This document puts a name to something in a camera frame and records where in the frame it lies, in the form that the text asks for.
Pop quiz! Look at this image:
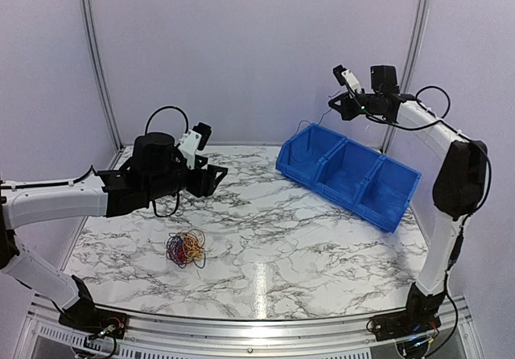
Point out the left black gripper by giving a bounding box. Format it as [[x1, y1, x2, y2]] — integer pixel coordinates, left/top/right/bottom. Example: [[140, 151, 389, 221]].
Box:
[[144, 155, 227, 202]]

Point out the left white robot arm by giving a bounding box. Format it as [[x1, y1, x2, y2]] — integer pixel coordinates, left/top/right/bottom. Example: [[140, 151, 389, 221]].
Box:
[[1, 130, 228, 331]]

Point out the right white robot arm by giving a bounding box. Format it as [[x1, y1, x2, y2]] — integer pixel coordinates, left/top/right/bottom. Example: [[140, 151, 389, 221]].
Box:
[[328, 65, 492, 333]]

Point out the blue three-compartment bin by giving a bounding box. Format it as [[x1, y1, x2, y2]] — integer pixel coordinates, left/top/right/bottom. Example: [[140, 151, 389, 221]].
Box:
[[276, 124, 421, 233]]

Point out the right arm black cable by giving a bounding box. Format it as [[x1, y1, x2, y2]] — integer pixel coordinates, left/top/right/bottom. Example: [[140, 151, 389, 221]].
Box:
[[353, 85, 494, 338]]

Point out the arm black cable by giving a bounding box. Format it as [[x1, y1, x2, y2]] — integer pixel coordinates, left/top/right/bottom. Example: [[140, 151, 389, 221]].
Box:
[[353, 85, 494, 338], [68, 106, 190, 219]]

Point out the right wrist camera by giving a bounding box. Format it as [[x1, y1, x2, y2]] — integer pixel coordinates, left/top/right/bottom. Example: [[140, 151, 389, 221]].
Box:
[[332, 65, 363, 94]]

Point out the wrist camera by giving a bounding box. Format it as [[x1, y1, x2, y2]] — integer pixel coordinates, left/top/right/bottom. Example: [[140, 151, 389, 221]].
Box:
[[332, 65, 363, 94], [177, 122, 212, 166]]

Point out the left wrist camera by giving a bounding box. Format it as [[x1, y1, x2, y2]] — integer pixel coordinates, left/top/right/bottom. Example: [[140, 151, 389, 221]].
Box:
[[177, 122, 212, 166]]

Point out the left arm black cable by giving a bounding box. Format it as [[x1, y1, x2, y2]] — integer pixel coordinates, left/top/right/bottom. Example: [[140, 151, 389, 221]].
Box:
[[68, 106, 190, 219]]

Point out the right aluminium frame post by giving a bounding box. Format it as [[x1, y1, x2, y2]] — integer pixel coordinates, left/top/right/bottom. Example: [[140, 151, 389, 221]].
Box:
[[380, 0, 432, 155]]

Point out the aluminium frame post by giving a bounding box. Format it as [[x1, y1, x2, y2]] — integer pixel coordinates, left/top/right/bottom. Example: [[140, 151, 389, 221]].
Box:
[[80, 0, 124, 151], [380, 0, 432, 155]]

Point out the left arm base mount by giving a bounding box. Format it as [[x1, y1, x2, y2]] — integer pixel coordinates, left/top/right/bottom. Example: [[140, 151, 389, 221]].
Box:
[[59, 303, 129, 339]]

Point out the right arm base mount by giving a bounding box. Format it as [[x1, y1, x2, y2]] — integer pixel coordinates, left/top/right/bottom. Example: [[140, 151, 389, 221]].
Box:
[[365, 309, 441, 341]]

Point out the left aluminium frame post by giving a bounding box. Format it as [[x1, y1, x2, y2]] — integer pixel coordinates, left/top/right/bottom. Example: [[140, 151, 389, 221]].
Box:
[[80, 0, 124, 151]]

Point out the aluminium front rail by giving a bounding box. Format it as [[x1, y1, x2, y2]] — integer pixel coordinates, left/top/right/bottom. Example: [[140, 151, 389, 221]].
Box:
[[23, 294, 474, 359]]

